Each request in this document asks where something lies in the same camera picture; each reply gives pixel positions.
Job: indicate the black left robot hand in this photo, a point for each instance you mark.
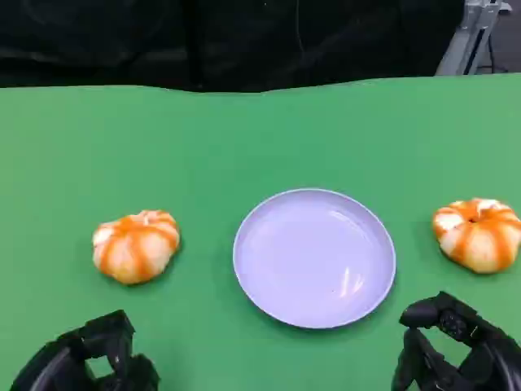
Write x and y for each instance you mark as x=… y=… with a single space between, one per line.
x=61 y=362

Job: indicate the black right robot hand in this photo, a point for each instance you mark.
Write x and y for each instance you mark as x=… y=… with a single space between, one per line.
x=484 y=350

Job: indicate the orange and white bread roll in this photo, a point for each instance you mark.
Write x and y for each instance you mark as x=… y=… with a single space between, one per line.
x=136 y=248
x=478 y=240

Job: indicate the lilac plate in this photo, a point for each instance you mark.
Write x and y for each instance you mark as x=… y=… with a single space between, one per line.
x=313 y=256

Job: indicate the green table cloth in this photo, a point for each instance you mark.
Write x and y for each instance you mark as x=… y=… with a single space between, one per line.
x=244 y=142

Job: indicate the black fabric backdrop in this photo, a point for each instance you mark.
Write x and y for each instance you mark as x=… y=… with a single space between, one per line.
x=203 y=40

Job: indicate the grey metal frame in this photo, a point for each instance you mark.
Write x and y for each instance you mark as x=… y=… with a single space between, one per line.
x=468 y=40

